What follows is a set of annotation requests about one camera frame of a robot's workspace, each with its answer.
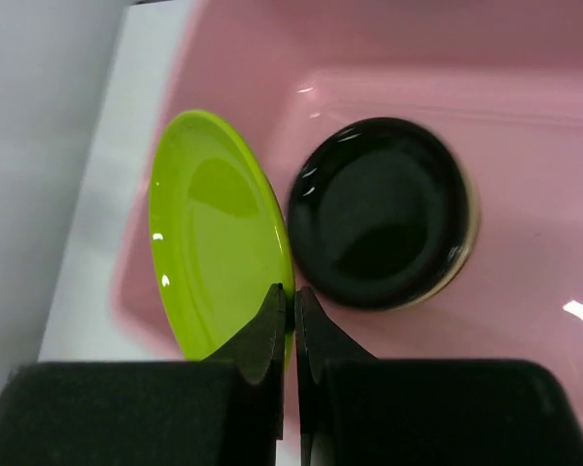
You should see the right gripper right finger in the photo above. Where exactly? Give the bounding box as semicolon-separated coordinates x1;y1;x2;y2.
294;287;583;465

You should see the pink plastic bin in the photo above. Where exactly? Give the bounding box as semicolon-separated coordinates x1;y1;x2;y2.
107;0;583;363

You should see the cream plate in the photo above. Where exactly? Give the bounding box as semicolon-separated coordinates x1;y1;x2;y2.
397;169;482;310

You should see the black plate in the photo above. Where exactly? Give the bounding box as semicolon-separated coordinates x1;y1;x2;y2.
287;117;468;310

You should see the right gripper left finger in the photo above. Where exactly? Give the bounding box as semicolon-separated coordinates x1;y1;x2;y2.
0;284;286;465

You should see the green plate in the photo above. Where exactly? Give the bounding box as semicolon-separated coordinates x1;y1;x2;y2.
148;110;295;360

